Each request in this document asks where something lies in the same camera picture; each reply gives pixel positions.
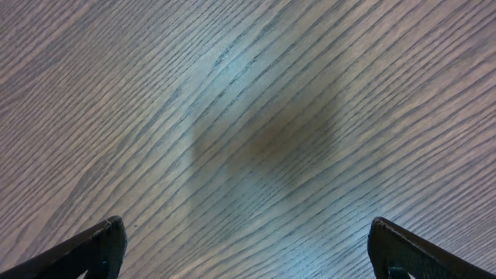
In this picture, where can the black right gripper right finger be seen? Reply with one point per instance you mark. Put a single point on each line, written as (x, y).
(395, 252)

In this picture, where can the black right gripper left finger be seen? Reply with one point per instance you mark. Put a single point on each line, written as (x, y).
(96, 252)

